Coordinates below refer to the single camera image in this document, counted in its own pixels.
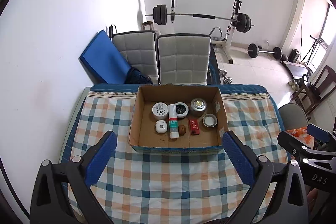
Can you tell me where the grey tape roll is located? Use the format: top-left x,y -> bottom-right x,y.
202,113 -> 218,128

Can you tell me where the small red box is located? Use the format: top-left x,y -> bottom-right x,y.
189,119 -> 200,135

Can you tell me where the brown walnut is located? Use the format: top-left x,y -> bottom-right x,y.
178,124 -> 186,136

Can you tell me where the grey metal tin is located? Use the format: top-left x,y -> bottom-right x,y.
190,98 -> 207,117

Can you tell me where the white green tube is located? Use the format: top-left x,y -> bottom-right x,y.
168,104 -> 179,139

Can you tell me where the black lidded white jar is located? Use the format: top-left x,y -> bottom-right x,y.
175,102 -> 189,119

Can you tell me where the small white floss case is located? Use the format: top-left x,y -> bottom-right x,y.
155,120 -> 167,134

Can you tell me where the cardboard box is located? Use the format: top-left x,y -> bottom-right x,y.
128,85 -> 228,153

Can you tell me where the white cream jar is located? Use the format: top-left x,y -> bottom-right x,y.
152,102 -> 168,120

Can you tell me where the orange white patterned bag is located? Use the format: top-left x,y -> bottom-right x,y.
286,126 -> 314,149

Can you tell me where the grey folding chair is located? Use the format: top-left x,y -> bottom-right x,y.
278,103 -> 309,131

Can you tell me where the dark wooden chair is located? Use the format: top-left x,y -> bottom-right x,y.
291,65 -> 335,116

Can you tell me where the plaid checkered tablecloth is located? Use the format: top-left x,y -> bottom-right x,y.
60,84 -> 288,223

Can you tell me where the chrome dumbbell on floor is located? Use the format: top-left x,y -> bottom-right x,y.
219,69 -> 232,85

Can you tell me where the black blue weight bench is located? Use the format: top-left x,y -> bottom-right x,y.
207,44 -> 221,85

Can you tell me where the small barbell on floor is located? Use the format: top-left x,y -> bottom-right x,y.
248,43 -> 283,60

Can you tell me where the white squat rack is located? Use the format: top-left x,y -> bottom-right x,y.
170,0 -> 242,64

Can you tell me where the right grey padded chair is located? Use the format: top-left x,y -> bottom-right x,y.
157,34 -> 211,85

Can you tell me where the grey padded chair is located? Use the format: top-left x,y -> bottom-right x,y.
157,34 -> 211,85
112,31 -> 159,84

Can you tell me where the large barbell on rack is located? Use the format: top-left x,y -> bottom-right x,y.
145,5 -> 255,33

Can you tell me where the dark blue knit bag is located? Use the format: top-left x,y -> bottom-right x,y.
124,67 -> 153,85

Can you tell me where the blue folded mat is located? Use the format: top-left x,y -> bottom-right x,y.
79,30 -> 131,84

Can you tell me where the left grey padded chair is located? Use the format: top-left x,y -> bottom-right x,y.
112,31 -> 159,84

